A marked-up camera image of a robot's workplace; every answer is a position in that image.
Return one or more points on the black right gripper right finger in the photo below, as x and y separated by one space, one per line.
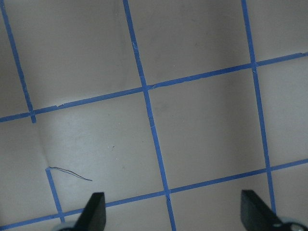
257 216

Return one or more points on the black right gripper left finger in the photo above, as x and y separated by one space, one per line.
93 217

